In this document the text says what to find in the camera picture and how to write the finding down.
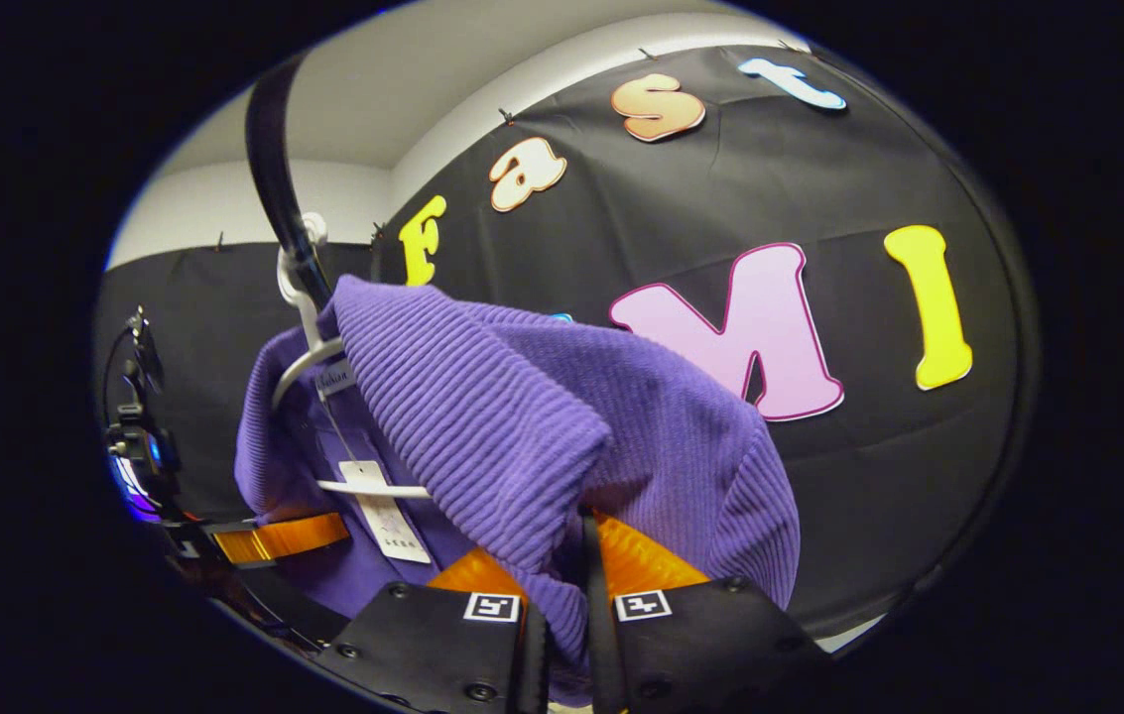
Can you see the white plastic hanger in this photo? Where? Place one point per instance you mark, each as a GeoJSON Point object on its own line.
{"type": "Point", "coordinates": [296, 288]}

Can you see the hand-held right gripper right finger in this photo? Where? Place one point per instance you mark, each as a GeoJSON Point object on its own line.
{"type": "Point", "coordinates": [601, 654]}

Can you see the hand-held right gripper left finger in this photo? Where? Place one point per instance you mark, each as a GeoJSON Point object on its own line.
{"type": "Point", "coordinates": [423, 645]}

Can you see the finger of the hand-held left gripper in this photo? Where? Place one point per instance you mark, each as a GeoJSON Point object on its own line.
{"type": "Point", "coordinates": [274, 605]}
{"type": "Point", "coordinates": [279, 537]}

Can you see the white paper price tag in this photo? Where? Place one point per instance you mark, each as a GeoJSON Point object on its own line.
{"type": "Point", "coordinates": [393, 531]}

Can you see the purple ribbed shirt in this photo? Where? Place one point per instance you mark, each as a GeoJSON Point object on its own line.
{"type": "Point", "coordinates": [482, 416]}

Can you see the black clothes rack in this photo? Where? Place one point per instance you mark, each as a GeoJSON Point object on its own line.
{"type": "Point", "coordinates": [274, 178]}

